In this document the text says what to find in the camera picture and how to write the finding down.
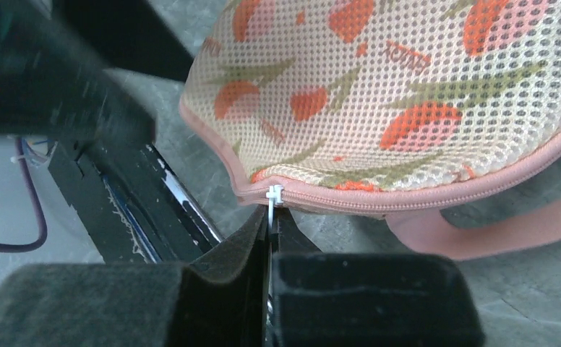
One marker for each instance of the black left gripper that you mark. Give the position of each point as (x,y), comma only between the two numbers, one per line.
(53,68)

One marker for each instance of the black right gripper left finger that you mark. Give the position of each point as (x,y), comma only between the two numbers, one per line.
(217,300)

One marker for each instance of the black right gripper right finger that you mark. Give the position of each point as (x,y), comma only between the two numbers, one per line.
(367,299)

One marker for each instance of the white zipper pull tie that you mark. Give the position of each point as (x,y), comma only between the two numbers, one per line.
(274,197)

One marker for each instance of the floral mesh laundry bag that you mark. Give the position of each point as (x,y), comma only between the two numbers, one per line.
(443,118)

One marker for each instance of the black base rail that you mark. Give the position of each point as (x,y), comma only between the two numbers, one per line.
(133,206)

